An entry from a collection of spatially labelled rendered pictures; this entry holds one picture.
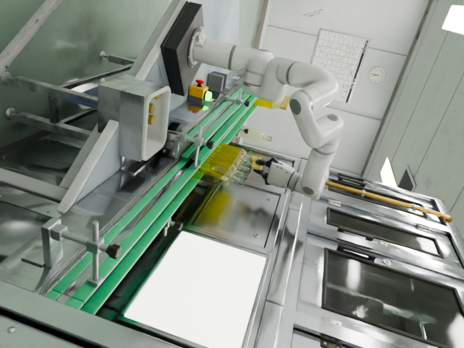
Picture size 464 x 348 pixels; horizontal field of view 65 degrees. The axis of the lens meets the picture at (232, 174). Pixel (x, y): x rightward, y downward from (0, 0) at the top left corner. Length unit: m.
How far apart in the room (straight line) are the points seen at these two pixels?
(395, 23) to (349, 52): 0.85
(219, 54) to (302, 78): 0.35
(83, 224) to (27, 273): 0.19
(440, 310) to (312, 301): 0.46
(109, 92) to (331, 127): 0.70
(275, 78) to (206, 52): 0.30
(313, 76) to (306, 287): 0.70
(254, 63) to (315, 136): 0.39
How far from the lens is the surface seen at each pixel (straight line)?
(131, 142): 1.20
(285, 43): 7.23
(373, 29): 7.18
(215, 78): 1.96
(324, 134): 1.20
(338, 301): 1.31
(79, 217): 1.05
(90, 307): 0.95
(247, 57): 1.41
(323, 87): 1.23
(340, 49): 7.17
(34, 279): 0.90
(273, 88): 1.32
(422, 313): 1.44
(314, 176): 1.34
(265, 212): 1.51
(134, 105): 1.15
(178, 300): 1.08
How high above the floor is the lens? 1.30
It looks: 9 degrees down
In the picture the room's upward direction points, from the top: 106 degrees clockwise
